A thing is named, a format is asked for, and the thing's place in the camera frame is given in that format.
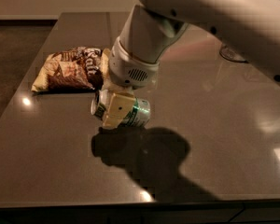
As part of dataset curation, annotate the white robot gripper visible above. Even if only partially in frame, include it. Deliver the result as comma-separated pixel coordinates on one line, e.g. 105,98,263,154
103,38,160,129

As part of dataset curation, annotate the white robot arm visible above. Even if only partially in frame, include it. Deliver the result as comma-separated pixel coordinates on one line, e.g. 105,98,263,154
103,0,280,129

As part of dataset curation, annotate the metal mesh cup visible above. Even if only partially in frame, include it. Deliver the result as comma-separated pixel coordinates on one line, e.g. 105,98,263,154
219,44,246,63

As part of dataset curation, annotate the brown chip bag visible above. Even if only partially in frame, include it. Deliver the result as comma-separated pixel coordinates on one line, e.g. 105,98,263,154
31,47,110,92

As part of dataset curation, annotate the white 7up can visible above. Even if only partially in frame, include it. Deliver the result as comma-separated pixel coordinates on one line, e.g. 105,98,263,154
91,90,150,130

